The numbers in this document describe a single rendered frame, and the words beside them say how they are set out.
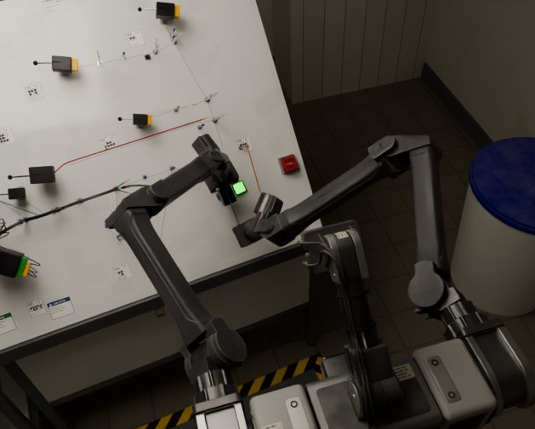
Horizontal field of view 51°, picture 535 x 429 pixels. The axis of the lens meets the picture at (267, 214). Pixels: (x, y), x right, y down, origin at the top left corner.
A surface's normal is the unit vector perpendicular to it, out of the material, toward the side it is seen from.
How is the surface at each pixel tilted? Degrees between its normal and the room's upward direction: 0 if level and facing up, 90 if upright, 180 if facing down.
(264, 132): 48
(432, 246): 31
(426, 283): 36
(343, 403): 0
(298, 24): 90
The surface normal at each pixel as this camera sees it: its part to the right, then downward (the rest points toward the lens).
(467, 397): -0.04, -0.66
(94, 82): 0.25, 0.06
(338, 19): 0.27, 0.71
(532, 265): -0.16, 0.78
